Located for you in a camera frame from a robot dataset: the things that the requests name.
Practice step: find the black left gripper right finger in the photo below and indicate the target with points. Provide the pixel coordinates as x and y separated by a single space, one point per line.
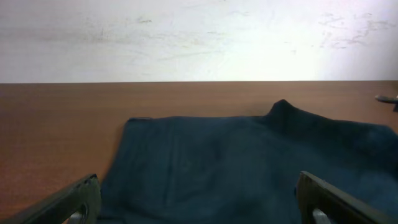
321 202

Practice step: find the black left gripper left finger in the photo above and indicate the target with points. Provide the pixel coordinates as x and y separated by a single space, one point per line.
79 202

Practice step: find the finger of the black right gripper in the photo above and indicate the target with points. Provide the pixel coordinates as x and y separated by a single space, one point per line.
386 99

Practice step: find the dark blue shorts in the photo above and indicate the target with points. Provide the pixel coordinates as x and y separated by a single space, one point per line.
243 169

